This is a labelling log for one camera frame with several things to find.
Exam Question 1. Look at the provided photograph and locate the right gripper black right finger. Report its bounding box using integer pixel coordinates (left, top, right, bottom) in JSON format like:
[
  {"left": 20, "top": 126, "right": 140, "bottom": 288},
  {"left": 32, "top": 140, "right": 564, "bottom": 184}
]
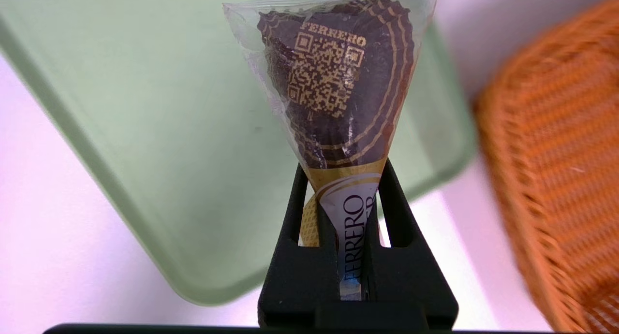
[{"left": 363, "top": 159, "right": 459, "bottom": 330}]

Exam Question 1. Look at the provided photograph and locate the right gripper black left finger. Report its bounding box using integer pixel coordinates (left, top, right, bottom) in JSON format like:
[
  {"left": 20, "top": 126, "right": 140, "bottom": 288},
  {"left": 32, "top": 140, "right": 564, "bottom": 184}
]
[{"left": 258, "top": 162, "right": 339, "bottom": 327}]

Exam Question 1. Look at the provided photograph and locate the Ferrero Rocher chocolate pack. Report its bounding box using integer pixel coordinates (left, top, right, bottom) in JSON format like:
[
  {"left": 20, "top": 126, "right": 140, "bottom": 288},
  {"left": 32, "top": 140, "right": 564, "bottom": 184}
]
[{"left": 222, "top": 0, "right": 441, "bottom": 301}]

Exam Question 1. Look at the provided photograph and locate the orange wicker basket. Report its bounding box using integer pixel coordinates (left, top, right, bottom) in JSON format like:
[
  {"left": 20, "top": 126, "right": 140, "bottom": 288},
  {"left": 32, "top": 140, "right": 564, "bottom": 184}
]
[{"left": 472, "top": 0, "right": 619, "bottom": 334}]

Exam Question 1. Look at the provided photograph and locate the green plastic tray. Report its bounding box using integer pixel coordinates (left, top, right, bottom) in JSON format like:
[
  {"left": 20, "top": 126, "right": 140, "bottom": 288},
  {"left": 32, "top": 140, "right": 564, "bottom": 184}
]
[{"left": 0, "top": 0, "right": 479, "bottom": 306}]

